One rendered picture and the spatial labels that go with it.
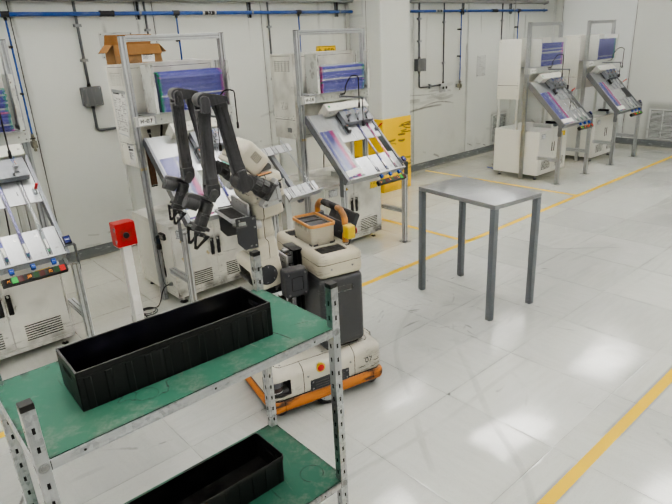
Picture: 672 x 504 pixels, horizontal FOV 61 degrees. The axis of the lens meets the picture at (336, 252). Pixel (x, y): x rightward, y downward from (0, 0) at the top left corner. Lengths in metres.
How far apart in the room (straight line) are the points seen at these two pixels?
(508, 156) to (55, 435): 7.03
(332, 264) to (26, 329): 2.10
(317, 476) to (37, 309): 2.42
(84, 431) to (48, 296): 2.55
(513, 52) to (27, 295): 6.09
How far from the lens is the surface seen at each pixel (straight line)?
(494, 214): 3.66
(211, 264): 4.43
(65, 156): 5.61
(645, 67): 10.41
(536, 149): 7.71
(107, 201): 5.77
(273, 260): 2.83
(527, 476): 2.75
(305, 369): 2.92
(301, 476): 2.17
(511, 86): 7.82
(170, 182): 2.89
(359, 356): 3.05
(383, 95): 6.95
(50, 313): 4.07
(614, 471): 2.88
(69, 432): 1.55
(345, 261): 2.83
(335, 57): 5.36
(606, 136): 9.33
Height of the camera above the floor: 1.79
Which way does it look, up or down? 20 degrees down
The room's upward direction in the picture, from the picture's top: 3 degrees counter-clockwise
